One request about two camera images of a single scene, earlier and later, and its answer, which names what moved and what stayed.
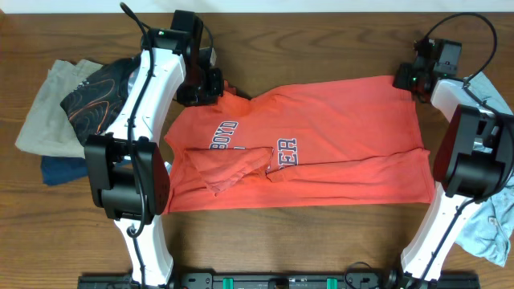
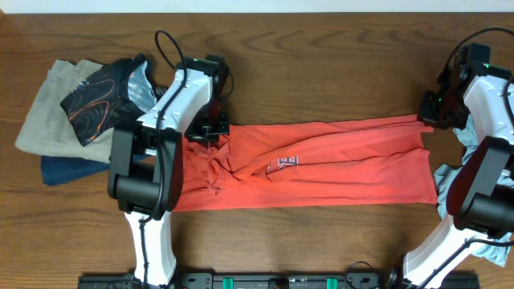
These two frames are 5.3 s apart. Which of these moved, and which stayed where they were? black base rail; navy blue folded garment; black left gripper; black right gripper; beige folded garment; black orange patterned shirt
Moved: black right gripper; black left gripper
Stayed: black orange patterned shirt; navy blue folded garment; beige folded garment; black base rail
